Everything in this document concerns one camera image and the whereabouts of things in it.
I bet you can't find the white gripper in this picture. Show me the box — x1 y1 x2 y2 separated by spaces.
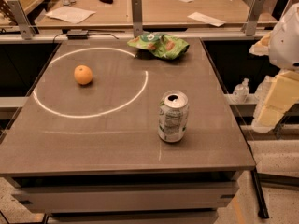
249 3 299 133

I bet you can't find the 7up soda can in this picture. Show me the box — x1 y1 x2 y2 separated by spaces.
158 91 189 143

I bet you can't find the clear sanitizer bottle right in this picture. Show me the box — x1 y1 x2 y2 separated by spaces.
254 76 273 101

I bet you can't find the clear sanitizer bottle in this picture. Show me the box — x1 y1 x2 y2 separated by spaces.
232 78 249 103
254 76 273 101

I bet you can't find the clear sanitizer bottle left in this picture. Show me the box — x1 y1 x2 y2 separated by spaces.
232 78 249 103

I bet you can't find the white paper slip right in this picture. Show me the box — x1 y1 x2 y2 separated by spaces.
189 12 224 27

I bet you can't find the green chip bag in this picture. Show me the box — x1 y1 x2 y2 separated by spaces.
127 32 190 60

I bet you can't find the white drawer unit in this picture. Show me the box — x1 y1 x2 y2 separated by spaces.
11 171 240 224

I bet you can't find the orange fruit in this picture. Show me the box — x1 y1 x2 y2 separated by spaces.
74 65 93 85

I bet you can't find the black power adapter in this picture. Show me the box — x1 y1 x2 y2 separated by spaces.
66 30 88 39

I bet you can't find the white paper sheet left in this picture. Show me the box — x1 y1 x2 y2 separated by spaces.
47 6 94 24

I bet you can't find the metal bracket right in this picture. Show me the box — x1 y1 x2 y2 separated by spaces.
243 0 265 36

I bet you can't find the metal bracket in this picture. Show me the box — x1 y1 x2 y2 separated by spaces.
131 0 143 37
243 0 265 36
7 0 36 40

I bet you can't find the metal bracket middle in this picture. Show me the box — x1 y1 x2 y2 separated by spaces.
131 0 143 37

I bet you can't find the black cable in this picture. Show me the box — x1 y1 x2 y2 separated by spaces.
52 29 126 44

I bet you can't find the metal bracket left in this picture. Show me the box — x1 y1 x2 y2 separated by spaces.
7 0 36 40

